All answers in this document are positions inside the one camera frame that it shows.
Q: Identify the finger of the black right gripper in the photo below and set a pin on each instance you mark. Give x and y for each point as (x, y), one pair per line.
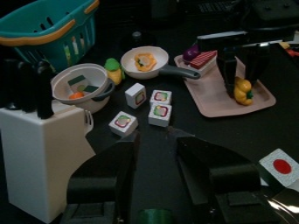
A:
(230, 70)
(256, 62)

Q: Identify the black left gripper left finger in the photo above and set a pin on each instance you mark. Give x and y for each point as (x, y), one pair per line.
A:
(104, 180)

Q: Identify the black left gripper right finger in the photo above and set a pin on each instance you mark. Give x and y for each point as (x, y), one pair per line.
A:
(222, 180)

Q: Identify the yellow toy squash half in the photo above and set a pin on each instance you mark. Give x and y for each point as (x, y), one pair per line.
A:
(243, 93)

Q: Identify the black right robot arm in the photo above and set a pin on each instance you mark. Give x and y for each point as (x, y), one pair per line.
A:
(272, 14)

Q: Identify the small yellow toy piece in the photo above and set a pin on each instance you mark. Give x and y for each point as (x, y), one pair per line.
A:
(284, 45)

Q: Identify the red white toy cake slice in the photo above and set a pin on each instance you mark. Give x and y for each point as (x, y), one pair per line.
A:
(204, 59)

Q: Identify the small red toy piece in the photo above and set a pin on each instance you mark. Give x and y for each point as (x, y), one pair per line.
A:
(292, 52)

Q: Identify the pink plastic tray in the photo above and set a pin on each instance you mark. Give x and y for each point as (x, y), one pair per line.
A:
(222, 99)

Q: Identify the purple toy eggplant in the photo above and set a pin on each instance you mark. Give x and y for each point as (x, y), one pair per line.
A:
(191, 52)

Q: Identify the white cube red dot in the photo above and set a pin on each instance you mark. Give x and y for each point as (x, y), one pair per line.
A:
(280, 167)

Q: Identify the white knife block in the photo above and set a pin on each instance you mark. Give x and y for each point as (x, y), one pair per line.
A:
(43, 163)

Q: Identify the dark green cylinder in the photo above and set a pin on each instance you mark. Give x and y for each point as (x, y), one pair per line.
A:
(155, 216)

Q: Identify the shiny black bowl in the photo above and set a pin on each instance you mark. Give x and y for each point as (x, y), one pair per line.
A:
(286, 205)

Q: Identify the white toy sushi cube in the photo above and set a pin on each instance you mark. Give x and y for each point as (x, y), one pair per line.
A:
(123, 124)
(159, 114)
(160, 97)
(135, 95)

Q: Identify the yellow toy pepper slice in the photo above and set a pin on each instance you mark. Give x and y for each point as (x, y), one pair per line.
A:
(144, 61)

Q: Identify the dark lid with knob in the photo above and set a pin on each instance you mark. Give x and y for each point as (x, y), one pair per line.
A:
(136, 39)

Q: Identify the yellow toy corn green husk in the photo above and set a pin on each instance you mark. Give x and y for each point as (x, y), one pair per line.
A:
(115, 71)

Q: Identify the small orange toy piece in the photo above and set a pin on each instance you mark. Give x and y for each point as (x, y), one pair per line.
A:
(76, 95)

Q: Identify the green white toy cube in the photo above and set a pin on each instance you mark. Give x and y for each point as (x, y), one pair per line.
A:
(77, 83)

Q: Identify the white toy pot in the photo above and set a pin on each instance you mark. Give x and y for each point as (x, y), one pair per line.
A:
(91, 75)

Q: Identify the teal basket orange rim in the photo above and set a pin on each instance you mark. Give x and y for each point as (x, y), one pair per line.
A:
(39, 32)

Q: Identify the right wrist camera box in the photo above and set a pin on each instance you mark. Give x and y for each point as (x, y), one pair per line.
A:
(222, 42)

